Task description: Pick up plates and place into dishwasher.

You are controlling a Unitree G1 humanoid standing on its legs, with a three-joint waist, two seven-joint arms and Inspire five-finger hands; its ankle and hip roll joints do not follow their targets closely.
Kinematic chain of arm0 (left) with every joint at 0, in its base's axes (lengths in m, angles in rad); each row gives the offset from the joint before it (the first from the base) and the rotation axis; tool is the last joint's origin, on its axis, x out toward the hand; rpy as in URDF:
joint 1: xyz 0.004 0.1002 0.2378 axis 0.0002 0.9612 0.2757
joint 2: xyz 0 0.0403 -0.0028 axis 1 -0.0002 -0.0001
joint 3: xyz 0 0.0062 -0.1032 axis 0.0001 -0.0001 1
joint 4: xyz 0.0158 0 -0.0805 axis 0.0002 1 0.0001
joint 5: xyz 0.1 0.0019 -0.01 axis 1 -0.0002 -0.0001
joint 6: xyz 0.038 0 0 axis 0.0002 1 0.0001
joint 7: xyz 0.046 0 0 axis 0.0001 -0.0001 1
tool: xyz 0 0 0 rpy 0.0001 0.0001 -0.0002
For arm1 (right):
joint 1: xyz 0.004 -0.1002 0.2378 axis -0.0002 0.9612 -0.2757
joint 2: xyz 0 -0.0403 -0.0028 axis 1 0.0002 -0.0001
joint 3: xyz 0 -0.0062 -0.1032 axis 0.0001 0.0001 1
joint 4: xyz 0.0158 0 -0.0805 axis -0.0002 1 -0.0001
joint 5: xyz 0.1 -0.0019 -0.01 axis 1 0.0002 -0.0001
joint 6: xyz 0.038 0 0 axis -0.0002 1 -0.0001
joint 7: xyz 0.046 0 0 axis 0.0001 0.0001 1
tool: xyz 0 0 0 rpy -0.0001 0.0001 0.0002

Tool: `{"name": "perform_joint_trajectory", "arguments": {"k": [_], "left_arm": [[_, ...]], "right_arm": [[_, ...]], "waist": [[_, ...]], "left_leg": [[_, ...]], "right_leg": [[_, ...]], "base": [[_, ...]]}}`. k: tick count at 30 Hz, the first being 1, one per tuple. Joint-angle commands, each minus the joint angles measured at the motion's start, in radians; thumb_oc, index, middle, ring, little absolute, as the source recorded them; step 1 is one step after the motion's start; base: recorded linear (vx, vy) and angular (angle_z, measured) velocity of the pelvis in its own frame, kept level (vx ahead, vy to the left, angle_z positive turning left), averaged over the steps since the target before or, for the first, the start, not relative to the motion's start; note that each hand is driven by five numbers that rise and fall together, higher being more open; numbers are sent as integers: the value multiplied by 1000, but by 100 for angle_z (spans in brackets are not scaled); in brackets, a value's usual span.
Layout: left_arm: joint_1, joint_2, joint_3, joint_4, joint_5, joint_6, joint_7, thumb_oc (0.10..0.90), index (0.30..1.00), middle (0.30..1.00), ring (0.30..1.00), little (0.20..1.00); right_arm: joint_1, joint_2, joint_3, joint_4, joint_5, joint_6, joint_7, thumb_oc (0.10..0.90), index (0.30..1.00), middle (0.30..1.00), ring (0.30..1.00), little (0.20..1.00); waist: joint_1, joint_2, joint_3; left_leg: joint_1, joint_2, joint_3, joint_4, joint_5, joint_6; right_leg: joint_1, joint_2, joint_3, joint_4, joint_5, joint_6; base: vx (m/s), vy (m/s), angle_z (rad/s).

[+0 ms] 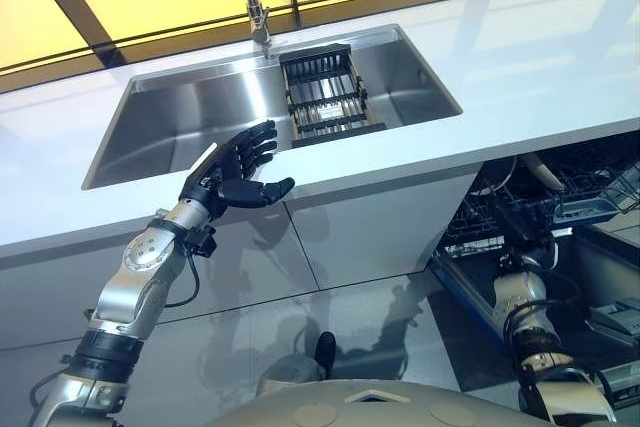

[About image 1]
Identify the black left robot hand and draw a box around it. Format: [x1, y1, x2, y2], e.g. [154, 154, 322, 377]
[179, 118, 297, 214]

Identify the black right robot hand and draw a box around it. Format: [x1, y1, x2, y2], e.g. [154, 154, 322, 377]
[498, 206, 551, 254]

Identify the white plate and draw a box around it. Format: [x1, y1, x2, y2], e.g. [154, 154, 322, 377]
[469, 156, 518, 199]

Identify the beige plate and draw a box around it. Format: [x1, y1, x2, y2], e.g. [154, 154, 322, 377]
[521, 155, 569, 194]

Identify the grey cutlery basket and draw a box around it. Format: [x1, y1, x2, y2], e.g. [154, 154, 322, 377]
[551, 166, 640, 226]

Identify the stainless steel sink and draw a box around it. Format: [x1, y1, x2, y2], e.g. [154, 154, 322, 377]
[81, 22, 464, 192]

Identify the black dish rack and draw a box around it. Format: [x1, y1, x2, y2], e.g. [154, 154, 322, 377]
[278, 41, 382, 150]

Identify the grey cabinet door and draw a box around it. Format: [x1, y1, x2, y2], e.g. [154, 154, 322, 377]
[282, 164, 482, 294]

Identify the chrome kitchen faucet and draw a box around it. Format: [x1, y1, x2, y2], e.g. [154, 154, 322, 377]
[138, 0, 282, 61]

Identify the dark robot foot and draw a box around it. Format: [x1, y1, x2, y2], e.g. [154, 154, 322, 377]
[314, 330, 338, 379]

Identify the grey robot torso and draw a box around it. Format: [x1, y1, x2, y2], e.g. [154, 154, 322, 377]
[203, 378, 532, 427]

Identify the dishwasher wire rack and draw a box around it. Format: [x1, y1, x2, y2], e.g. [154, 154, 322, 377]
[439, 141, 640, 261]

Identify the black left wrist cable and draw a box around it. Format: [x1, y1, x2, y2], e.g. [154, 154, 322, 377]
[163, 241, 202, 309]

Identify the dark window frame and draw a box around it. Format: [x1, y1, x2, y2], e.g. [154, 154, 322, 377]
[0, 0, 640, 79]

